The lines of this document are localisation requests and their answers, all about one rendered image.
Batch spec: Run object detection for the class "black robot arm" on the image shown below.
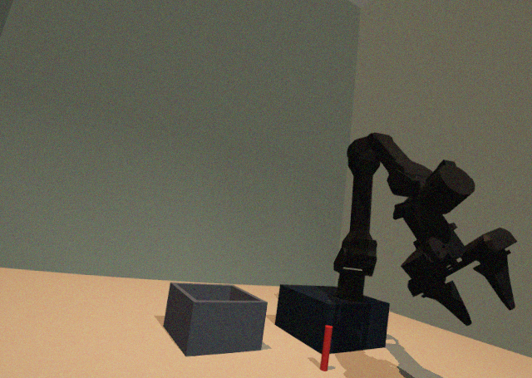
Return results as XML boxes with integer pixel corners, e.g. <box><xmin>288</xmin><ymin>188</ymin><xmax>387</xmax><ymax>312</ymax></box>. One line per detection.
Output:
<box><xmin>332</xmin><ymin>133</ymin><xmax>475</xmax><ymax>302</ymax></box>

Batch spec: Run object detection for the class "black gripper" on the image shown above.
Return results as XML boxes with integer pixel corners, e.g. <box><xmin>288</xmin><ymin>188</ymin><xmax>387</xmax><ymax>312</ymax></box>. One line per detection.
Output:
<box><xmin>407</xmin><ymin>218</ymin><xmax>517</xmax><ymax>326</ymax></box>

